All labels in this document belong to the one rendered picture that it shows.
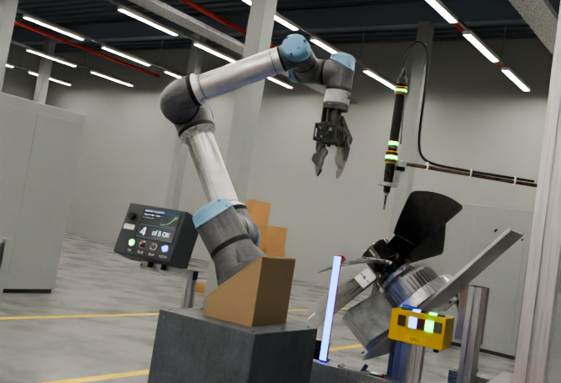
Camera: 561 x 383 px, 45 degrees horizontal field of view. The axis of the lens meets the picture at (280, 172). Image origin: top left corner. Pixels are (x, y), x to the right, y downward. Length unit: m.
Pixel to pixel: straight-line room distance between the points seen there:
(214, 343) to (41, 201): 7.06
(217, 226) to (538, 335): 0.99
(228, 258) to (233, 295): 0.10
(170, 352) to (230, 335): 0.19
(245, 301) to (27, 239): 7.01
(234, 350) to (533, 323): 0.81
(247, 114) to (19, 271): 3.30
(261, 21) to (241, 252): 7.25
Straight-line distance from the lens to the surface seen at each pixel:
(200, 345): 1.71
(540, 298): 1.04
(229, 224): 1.80
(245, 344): 1.63
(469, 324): 2.49
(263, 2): 8.99
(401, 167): 2.48
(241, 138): 8.60
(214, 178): 2.00
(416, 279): 2.45
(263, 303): 1.74
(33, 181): 8.56
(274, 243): 10.72
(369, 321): 2.39
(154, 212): 2.48
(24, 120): 8.44
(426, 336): 2.00
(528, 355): 1.04
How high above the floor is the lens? 1.26
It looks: 4 degrees up
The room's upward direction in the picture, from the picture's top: 9 degrees clockwise
